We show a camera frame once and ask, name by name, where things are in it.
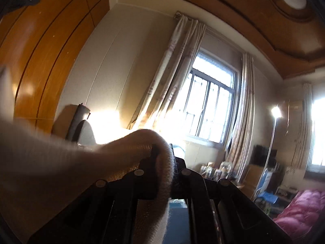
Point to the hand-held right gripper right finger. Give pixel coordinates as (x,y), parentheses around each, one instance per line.
(180,183)

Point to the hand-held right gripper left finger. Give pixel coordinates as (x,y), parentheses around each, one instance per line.
(148,180)

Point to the beige knit sweater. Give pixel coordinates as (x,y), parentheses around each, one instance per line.
(76,162)

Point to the row of glass jars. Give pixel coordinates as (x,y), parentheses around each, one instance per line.
(223,169)

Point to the wooden wardrobe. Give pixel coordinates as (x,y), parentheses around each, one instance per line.
(50,56)

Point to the brown cardboard box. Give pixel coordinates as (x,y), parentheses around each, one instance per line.
(254,180)

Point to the grey fabric sofa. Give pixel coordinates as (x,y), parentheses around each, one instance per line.
(85,132)

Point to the black monitor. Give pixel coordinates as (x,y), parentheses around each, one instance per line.
(259,155)

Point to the blue plastic bag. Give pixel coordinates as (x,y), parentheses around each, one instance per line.
(266,198)

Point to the barred window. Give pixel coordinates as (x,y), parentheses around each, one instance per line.
(215,101)

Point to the white metal stand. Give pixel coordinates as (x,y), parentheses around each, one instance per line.
(270,147)

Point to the beige patterned curtain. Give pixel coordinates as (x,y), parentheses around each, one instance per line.
(172,76)
(243,106)

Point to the pink quilt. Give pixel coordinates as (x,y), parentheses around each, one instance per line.
(302,213)

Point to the beige side window curtain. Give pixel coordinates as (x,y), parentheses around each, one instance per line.
(307,122)

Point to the small side window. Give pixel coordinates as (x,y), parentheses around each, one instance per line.
(317,137)

